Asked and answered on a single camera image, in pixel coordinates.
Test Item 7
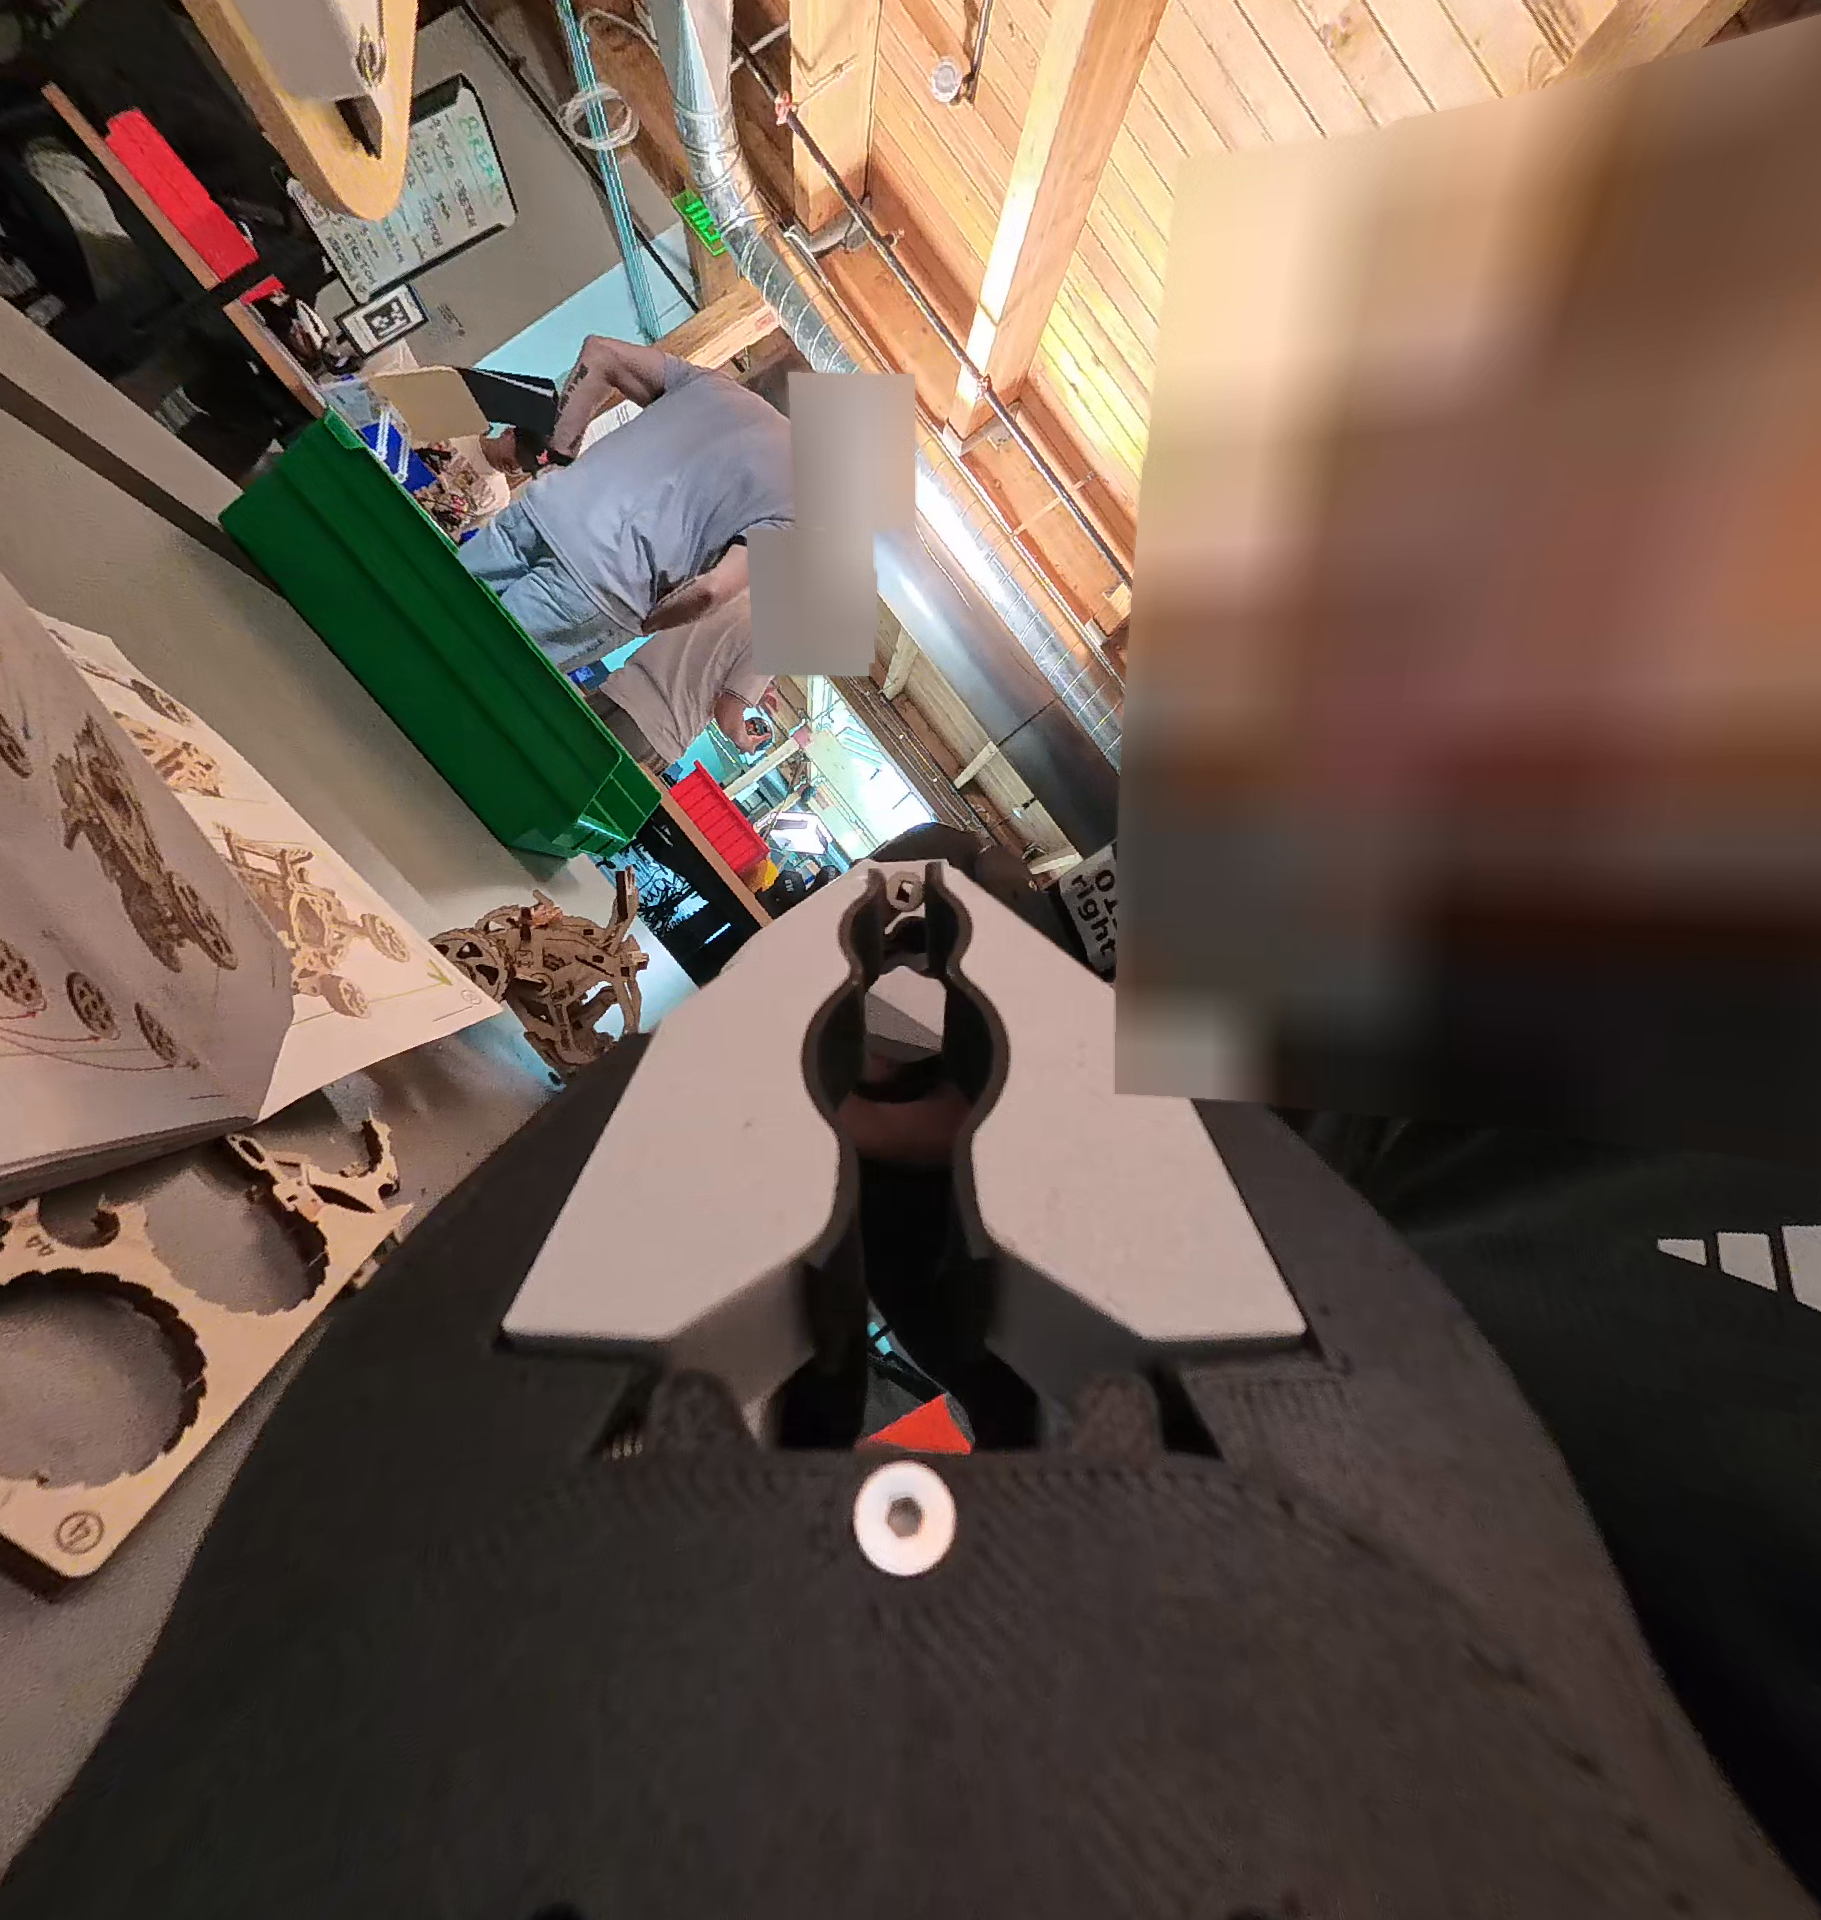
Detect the green plastic bin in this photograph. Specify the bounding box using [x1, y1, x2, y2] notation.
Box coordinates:
[215, 406, 664, 863]

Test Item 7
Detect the white tablet stand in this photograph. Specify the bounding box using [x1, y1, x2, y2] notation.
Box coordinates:
[181, 0, 419, 224]

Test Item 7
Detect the wooden model buggy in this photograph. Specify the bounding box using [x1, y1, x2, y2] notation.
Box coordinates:
[431, 867, 657, 1074]

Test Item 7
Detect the red plastic bin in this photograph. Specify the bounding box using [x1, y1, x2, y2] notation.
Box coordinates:
[100, 107, 289, 302]
[665, 756, 772, 878]

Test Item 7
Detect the wooden parts sheet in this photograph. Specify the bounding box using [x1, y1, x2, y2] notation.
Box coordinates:
[0, 1117, 411, 1605]

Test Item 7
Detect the instruction booklet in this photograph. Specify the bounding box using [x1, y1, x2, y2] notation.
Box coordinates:
[0, 516, 507, 1217]

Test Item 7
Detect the red bag with black strap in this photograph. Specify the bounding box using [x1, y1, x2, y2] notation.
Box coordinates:
[860, 1393, 975, 1454]

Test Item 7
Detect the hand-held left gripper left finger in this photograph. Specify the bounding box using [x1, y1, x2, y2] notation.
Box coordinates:
[499, 861, 898, 1441]

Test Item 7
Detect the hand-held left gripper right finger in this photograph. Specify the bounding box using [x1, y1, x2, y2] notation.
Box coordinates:
[917, 858, 1311, 1434]

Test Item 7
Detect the whiteboard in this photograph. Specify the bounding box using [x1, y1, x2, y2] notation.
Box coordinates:
[283, 77, 518, 306]

